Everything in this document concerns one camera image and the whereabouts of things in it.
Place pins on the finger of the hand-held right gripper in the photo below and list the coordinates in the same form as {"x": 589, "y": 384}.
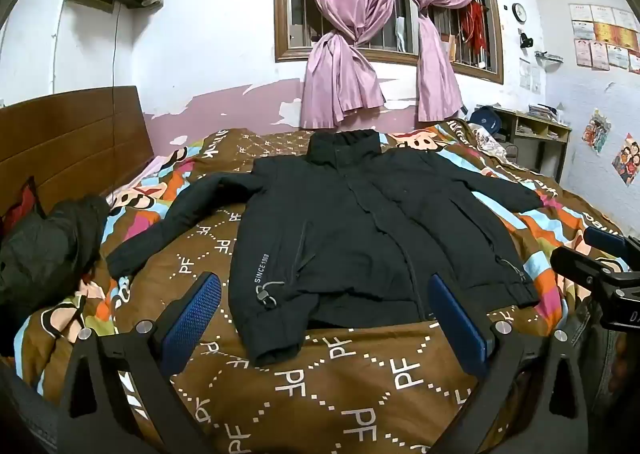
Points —
{"x": 575, "y": 261}
{"x": 602, "y": 238}

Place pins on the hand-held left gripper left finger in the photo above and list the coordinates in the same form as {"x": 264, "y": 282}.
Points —
{"x": 195, "y": 314}

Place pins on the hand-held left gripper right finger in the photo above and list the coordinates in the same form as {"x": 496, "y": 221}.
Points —
{"x": 455, "y": 319}

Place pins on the black jacket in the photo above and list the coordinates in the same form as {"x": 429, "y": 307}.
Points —
{"x": 350, "y": 234}

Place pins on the person's denim pants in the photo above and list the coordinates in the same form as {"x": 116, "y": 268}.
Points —
{"x": 600, "y": 359}

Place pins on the wooden shelf desk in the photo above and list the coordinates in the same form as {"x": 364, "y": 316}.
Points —
{"x": 560, "y": 134}

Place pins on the brown printed blanket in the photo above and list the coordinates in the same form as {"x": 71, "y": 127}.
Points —
{"x": 350, "y": 384}

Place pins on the stack of magazines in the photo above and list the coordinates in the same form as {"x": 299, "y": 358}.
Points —
{"x": 542, "y": 110}

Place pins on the floral cloth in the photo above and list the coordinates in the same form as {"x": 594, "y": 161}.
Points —
{"x": 487, "y": 139}

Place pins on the dark crumpled garment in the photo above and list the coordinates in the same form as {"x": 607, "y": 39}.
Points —
{"x": 40, "y": 259}

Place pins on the dark blue cap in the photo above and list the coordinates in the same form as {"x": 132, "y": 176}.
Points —
{"x": 485, "y": 118}

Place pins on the red cloth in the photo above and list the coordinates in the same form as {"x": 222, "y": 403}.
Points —
{"x": 25, "y": 204}

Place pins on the wooden headboard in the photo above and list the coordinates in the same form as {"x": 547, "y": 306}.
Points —
{"x": 75, "y": 144}

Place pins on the narrow pink curtain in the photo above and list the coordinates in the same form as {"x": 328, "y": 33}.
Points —
{"x": 435, "y": 69}

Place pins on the red hanging ornament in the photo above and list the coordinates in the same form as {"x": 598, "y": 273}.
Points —
{"x": 472, "y": 22}

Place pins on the wide pink curtain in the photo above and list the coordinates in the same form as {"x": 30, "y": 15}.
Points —
{"x": 340, "y": 74}

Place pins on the photo wall poster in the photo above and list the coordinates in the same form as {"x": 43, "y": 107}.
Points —
{"x": 625, "y": 159}

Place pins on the cartoon wall poster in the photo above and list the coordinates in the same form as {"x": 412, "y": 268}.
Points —
{"x": 596, "y": 130}

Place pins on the paper wall calendar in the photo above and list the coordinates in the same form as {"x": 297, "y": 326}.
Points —
{"x": 527, "y": 74}

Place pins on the small wall shelf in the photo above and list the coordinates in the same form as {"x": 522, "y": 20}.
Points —
{"x": 547, "y": 58}

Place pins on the group of wall certificates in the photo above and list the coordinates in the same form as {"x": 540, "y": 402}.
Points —
{"x": 600, "y": 34}

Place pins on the black wall lamp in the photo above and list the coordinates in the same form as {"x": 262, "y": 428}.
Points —
{"x": 525, "y": 40}

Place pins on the round wall clock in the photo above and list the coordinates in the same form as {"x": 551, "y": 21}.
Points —
{"x": 520, "y": 12}

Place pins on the white wall conduit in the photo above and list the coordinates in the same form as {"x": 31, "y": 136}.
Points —
{"x": 54, "y": 59}

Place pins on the wooden window frame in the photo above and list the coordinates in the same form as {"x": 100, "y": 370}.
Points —
{"x": 281, "y": 9}

